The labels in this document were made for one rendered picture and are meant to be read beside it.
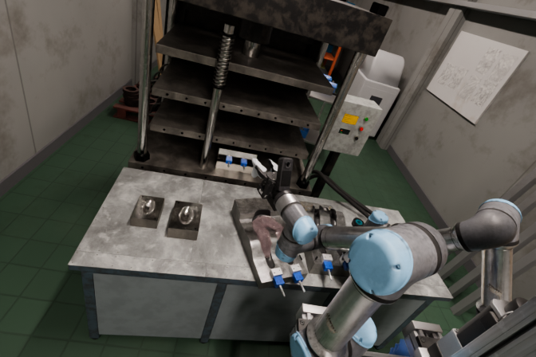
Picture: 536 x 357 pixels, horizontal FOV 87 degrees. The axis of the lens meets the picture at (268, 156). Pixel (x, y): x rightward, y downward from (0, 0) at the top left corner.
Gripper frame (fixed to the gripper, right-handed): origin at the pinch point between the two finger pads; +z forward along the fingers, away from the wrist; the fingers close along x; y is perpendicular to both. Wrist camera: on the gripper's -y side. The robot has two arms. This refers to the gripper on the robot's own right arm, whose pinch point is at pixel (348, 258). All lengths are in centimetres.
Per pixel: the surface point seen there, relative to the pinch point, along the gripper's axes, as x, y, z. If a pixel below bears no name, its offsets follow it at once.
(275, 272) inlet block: -39.2, 8.7, 4.2
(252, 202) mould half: -50, -34, 2
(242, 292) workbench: -49, 4, 32
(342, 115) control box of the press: 6, -86, -42
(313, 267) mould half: -17.4, 2.1, 7.4
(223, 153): -69, -78, 1
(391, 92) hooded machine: 204, -353, 8
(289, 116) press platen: -32, -81, -35
